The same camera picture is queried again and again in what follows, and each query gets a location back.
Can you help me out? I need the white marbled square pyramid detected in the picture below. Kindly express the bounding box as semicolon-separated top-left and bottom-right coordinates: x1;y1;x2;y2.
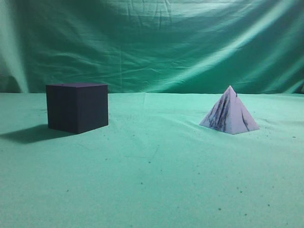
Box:
200;86;260;135

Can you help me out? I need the dark purple cube block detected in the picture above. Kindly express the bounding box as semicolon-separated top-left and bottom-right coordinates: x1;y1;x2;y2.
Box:
46;83;109;134

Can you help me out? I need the green table cloth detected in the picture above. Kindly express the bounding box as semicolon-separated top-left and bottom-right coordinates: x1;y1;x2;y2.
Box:
0;93;304;228

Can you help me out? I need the green backdrop cloth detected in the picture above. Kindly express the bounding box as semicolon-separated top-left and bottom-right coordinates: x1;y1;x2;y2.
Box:
0;0;304;94

